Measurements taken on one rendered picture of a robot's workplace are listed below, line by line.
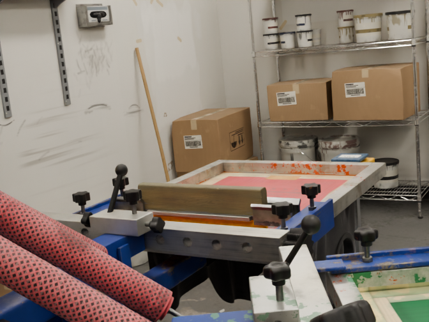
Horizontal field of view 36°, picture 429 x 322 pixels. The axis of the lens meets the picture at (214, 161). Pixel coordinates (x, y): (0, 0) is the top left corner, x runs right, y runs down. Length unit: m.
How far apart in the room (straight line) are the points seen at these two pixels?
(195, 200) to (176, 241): 0.28
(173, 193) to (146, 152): 3.15
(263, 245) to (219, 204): 0.36
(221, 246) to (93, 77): 3.14
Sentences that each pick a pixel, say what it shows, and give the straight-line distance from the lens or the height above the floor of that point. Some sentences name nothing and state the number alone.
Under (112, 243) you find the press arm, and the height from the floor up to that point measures 1.04.
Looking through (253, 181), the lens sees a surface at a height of 0.95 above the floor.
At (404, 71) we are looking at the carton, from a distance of 4.74.
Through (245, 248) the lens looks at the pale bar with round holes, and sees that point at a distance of 1.28.
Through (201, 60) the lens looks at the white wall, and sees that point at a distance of 5.46.
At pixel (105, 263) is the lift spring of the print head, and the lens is 0.95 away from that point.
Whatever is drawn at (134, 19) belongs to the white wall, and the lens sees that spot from 4.76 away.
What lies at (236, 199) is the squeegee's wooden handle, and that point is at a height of 1.03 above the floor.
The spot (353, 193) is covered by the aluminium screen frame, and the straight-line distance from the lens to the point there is 1.77.
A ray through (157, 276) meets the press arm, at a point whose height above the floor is 0.92.
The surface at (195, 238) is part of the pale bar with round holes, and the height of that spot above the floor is 1.03.
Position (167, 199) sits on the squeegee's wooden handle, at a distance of 1.66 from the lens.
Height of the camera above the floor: 1.43
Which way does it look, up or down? 11 degrees down
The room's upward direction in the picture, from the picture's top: 6 degrees counter-clockwise
